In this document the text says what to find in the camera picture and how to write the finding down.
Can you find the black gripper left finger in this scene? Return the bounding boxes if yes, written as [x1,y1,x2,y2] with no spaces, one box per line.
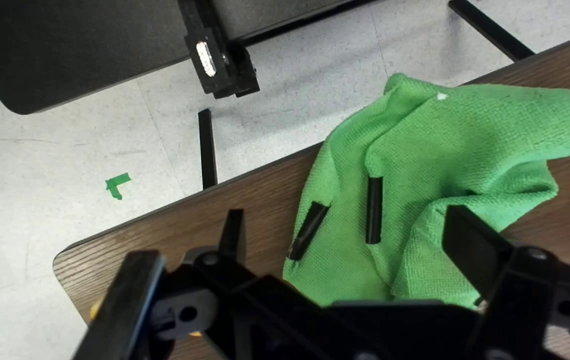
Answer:
[218,200,333,286]

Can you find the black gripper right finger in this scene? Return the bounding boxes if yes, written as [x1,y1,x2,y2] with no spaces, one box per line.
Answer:
[364,176,521,310]

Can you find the green microfibre cloth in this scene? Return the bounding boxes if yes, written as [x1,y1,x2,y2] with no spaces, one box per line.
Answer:
[283,72,570,310]

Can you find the black table brace rod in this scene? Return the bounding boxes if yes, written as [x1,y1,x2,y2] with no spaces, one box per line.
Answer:
[196,108,220,189]

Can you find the green floor tape mark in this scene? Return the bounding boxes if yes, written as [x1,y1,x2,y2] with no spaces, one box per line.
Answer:
[105,172,135,201]

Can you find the black metal floor bar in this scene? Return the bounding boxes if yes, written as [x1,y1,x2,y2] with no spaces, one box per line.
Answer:
[448,0,539,63]

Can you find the black perforated breadboard table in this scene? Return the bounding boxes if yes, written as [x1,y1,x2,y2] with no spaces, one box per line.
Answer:
[0,0,373,116]

